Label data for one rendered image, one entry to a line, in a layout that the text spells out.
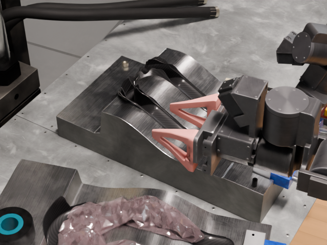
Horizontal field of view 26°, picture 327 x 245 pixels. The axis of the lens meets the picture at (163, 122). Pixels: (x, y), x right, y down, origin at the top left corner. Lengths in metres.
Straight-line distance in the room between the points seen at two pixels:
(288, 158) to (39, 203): 0.54
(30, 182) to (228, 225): 0.38
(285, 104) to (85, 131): 0.70
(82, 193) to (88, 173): 0.14
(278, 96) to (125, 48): 0.96
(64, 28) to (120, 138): 1.92
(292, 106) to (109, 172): 0.68
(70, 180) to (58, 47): 1.93
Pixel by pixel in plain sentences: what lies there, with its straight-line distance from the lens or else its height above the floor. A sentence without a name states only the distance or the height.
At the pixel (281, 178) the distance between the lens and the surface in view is 1.39.
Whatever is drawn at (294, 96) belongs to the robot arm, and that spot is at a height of 1.30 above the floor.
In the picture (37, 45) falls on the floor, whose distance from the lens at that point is 3.27.
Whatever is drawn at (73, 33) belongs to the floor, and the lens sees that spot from 3.33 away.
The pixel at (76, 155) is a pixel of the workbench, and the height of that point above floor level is 0.80.
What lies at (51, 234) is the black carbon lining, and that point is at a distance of 1.34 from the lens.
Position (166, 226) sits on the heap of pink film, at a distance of 1.29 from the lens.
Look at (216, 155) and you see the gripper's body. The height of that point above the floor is 1.19.
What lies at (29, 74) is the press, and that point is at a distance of 1.82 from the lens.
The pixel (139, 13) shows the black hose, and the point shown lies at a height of 0.88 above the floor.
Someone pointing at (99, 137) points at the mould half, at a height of 0.85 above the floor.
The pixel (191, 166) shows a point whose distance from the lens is 1.00.
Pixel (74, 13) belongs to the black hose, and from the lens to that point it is 1.78.
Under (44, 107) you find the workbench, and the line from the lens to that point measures 1.69.
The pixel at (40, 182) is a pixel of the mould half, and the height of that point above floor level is 0.91.
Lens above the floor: 1.89
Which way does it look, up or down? 42 degrees down
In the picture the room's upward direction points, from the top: straight up
